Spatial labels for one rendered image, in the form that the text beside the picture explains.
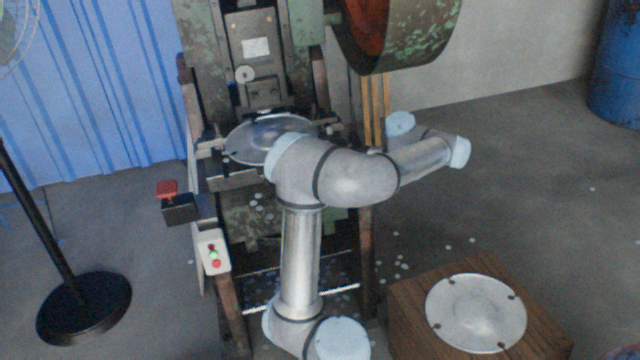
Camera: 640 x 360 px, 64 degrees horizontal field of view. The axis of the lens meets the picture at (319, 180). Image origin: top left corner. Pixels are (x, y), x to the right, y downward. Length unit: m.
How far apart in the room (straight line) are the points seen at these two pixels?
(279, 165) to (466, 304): 0.85
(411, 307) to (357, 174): 0.77
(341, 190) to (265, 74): 0.68
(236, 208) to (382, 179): 0.72
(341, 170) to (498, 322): 0.85
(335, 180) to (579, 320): 1.42
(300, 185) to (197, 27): 0.61
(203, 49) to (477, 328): 1.10
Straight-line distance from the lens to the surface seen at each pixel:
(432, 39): 1.36
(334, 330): 1.18
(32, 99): 2.97
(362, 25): 1.68
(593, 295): 2.27
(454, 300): 1.67
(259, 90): 1.54
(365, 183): 0.96
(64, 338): 2.31
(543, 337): 1.64
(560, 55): 3.63
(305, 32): 1.48
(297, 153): 1.00
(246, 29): 1.50
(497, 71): 3.43
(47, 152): 3.14
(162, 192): 1.53
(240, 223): 1.64
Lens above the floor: 1.62
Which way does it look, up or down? 37 degrees down
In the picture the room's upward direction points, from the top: 6 degrees counter-clockwise
